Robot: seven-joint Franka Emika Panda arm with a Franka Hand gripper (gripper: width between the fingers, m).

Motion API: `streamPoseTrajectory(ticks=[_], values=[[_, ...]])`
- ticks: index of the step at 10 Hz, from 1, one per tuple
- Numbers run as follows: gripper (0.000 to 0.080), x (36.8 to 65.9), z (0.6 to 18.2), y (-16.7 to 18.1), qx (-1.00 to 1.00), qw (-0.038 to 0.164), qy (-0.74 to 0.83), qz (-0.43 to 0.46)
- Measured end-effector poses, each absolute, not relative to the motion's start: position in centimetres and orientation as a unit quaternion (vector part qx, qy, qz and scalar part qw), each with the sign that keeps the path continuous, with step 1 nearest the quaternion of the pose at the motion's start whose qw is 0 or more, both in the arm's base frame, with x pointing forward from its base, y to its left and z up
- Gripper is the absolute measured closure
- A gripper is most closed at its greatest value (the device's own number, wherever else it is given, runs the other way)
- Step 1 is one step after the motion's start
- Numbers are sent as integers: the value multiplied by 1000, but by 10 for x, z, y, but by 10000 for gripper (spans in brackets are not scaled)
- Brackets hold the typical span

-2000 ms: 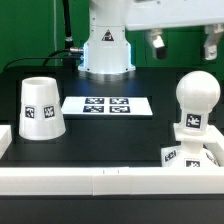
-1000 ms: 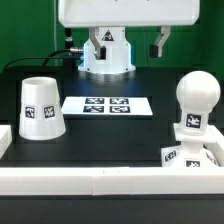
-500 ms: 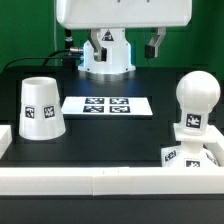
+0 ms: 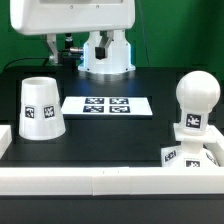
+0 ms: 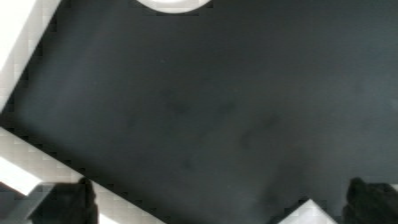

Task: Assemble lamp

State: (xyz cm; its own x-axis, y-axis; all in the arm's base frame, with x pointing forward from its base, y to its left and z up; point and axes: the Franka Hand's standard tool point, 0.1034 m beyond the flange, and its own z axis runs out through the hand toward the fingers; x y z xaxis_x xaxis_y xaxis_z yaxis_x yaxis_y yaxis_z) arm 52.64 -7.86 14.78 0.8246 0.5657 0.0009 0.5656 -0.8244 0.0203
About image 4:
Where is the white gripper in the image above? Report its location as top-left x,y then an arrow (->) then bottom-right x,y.
10,0 -> 135,64

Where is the white lamp shade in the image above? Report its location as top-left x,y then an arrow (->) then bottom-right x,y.
19,77 -> 66,140

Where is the white lamp bulb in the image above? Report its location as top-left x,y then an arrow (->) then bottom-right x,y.
176,71 -> 221,135

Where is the white lamp base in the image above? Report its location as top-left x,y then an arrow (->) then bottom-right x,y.
161,123 -> 219,169

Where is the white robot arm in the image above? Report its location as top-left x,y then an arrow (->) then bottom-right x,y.
10,0 -> 135,75

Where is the white marker plate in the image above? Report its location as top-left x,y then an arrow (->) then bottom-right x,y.
62,96 -> 153,116

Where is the black hose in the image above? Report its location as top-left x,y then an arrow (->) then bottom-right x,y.
65,33 -> 74,51

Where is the black cable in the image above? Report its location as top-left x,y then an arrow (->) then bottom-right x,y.
1,48 -> 84,73

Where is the white left fence rail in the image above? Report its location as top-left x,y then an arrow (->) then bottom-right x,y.
0,125 -> 12,159

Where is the white fence rail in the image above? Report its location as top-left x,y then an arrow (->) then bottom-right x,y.
0,125 -> 12,159
0,167 -> 224,196
205,125 -> 224,167

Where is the white front fence rail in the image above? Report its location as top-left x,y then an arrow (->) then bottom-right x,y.
0,167 -> 224,196

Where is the white right fence rail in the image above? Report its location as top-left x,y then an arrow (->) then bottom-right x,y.
205,125 -> 224,167

